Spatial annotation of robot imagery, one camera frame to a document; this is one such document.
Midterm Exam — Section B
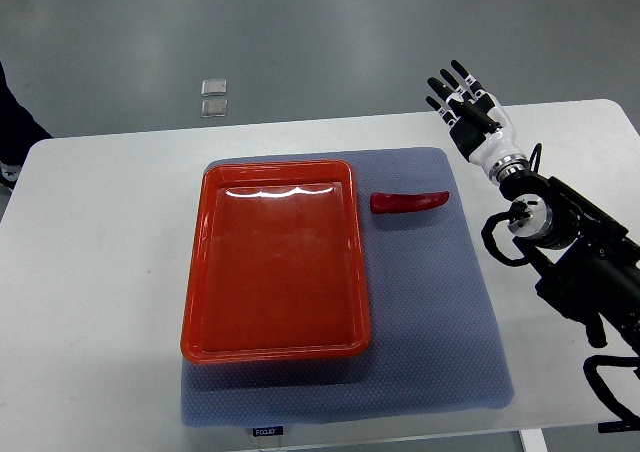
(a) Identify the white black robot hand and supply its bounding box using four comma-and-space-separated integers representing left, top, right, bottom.
426, 60, 528, 185

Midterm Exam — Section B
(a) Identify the red pepper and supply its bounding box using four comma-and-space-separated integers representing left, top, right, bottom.
369, 191, 450, 215

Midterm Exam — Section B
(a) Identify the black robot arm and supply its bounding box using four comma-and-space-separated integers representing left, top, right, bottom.
481, 146, 639, 352

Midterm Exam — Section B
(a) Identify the red plastic tray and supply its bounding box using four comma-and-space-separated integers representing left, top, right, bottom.
181, 160, 371, 365

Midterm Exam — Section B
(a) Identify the blue-grey mesh mat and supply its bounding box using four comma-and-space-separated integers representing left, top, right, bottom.
181, 147, 514, 428

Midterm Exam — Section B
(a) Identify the upper floor outlet plate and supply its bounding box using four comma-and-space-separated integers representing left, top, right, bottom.
201, 79, 227, 97

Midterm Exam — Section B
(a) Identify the floor outlet plate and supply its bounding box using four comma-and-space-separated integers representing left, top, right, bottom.
201, 79, 227, 97
201, 99, 228, 118

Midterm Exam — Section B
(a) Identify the lower floor outlet plate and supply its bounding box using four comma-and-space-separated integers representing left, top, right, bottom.
201, 99, 228, 118

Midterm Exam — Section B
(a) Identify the white table leg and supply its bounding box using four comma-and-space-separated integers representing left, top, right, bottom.
519, 428, 548, 452

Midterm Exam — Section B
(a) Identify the black table control panel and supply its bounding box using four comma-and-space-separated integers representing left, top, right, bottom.
597, 421, 640, 434

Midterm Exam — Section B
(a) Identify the black table label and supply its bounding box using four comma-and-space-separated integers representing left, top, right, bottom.
252, 426, 284, 437

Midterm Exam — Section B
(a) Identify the person's dark leg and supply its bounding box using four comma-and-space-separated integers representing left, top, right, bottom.
0, 67, 53, 166

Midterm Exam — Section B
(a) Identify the person's shoe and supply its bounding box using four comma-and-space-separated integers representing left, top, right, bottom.
0, 162, 22, 190

